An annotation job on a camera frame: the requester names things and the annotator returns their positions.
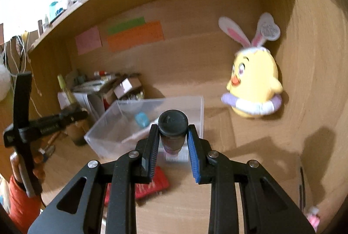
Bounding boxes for white paper box stack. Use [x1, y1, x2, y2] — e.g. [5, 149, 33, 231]
[57, 92, 105, 124]

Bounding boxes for small white cardboard box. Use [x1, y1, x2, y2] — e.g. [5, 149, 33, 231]
[113, 77, 142, 99]

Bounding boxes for white cable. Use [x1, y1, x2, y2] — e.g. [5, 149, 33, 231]
[2, 33, 44, 118]

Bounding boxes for green spray bottle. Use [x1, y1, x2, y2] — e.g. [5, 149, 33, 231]
[57, 75, 77, 105]

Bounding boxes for red tea packet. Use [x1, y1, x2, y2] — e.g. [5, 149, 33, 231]
[104, 165, 171, 207]

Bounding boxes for red white marker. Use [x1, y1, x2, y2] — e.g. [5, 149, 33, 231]
[94, 70, 109, 77]

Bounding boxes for orange sticky note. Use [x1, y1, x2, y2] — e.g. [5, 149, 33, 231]
[107, 21, 165, 52]

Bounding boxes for green sticky note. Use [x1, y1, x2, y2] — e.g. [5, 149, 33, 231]
[107, 17, 146, 35]

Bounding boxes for tan mug with lid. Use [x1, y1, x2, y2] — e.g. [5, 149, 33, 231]
[61, 103, 90, 146]

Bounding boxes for yellow chick bunny plush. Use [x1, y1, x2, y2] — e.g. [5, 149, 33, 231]
[218, 13, 283, 118]

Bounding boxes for pink sticky note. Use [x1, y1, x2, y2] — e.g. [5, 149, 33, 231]
[75, 26, 102, 55]

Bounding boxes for clear plastic storage bin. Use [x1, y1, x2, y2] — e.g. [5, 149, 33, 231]
[84, 96, 204, 160]

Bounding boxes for person's left hand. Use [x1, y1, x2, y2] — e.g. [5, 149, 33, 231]
[10, 140, 45, 197]

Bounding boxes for blue washi tape roll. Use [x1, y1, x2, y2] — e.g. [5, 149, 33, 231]
[134, 112, 150, 128]

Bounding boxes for small red box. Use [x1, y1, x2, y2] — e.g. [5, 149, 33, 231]
[103, 91, 115, 110]

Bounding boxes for dark dropper bottle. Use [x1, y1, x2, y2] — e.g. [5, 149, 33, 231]
[157, 109, 189, 163]

